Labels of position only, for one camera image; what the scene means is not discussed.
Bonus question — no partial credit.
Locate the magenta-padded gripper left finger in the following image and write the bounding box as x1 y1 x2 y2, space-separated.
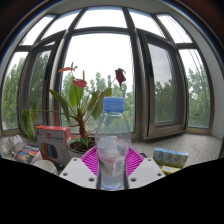
58 145 101 190

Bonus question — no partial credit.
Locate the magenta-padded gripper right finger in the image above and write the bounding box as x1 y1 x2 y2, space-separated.
125 146 168 190

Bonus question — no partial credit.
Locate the clear blue-capped water bottle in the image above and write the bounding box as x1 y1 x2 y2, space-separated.
94 96 133 191

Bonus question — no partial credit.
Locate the blue and yellow carton pack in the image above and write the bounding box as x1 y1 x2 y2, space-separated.
152 147 190 169

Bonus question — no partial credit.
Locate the cream mug with black lettering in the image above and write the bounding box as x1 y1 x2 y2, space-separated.
32 159 58 176

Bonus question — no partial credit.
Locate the red and white filament box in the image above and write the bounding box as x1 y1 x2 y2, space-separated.
34 124 73 167

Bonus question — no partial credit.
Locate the dark colourful book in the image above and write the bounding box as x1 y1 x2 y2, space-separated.
14 143 42 165

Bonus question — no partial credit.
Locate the potted red-flowered anthurium plant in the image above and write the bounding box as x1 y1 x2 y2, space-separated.
20 64 128 159

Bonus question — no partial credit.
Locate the dark-framed bay window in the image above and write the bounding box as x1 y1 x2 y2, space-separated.
0 6 216 139

